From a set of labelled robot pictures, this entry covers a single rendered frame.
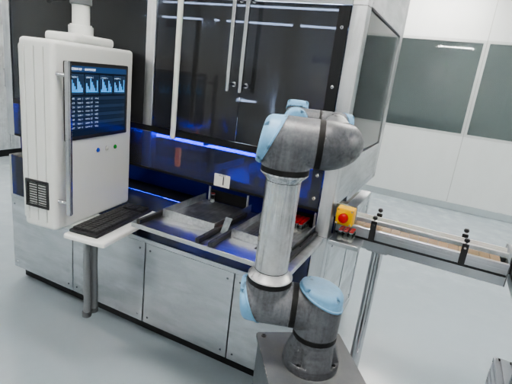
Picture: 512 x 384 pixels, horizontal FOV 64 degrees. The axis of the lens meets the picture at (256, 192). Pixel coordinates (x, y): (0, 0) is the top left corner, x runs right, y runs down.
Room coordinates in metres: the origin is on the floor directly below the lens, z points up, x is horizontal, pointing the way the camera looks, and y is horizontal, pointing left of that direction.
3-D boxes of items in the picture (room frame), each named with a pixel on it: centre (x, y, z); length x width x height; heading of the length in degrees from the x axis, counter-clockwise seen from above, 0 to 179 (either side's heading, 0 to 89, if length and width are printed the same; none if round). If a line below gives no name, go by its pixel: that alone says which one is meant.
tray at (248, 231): (1.63, -0.11, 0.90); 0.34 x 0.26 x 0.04; 156
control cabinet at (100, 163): (1.80, 0.81, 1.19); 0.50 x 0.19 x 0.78; 163
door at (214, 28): (1.94, 0.34, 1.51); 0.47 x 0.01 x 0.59; 66
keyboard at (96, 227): (1.73, 0.62, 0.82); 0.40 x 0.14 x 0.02; 163
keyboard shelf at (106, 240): (1.73, 0.64, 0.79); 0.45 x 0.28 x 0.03; 163
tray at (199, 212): (1.77, 0.20, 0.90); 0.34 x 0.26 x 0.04; 156
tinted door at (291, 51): (1.75, -0.08, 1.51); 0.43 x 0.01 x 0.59; 66
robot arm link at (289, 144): (0.95, -0.06, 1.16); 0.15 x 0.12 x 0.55; 85
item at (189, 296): (2.51, 0.41, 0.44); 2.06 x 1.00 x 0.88; 66
